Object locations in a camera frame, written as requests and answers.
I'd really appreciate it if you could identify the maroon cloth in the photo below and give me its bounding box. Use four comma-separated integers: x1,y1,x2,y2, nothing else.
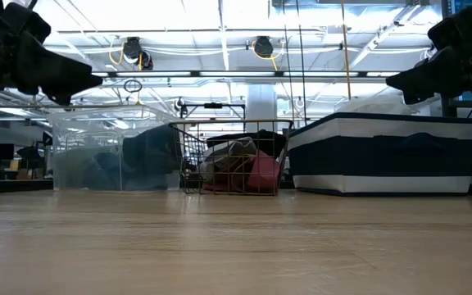
202,149,283,193

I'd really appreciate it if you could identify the black office chair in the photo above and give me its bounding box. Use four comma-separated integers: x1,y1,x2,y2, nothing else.
16,145,45,171

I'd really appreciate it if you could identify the black looped cable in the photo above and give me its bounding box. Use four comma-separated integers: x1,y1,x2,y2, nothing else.
281,0,307,126

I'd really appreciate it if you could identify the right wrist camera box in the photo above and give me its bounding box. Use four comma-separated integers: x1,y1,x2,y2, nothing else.
427,4,472,51

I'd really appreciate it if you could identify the small black cloth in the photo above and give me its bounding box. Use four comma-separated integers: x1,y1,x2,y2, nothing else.
206,129,287,161

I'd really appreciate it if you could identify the light grey cloth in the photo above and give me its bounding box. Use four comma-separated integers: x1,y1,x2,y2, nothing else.
197,137,258,175

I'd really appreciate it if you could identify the clear plastic bin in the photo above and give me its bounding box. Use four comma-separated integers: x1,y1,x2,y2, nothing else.
47,104,184,193

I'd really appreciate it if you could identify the black metal bar stand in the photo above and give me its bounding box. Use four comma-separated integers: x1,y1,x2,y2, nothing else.
180,102,247,122

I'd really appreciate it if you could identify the black ceiling cable reel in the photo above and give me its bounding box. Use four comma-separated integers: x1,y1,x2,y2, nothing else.
253,35,275,58
121,36,143,61

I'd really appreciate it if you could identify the gold wire basket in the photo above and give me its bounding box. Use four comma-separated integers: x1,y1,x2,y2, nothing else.
168,118,295,197

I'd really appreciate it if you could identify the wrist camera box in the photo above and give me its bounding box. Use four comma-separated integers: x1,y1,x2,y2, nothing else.
427,4,472,51
0,2,52,45

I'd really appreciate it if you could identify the hanging black cable ring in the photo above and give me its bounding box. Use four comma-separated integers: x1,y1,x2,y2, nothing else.
123,77,143,93

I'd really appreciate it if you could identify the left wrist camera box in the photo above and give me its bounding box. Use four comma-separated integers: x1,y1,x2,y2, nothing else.
0,2,52,45

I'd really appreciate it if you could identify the teal blue cloth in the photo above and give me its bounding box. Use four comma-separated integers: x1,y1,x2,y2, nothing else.
53,149,182,193

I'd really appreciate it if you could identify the navy fabric storage bin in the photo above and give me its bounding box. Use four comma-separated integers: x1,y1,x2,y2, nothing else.
287,111,472,197

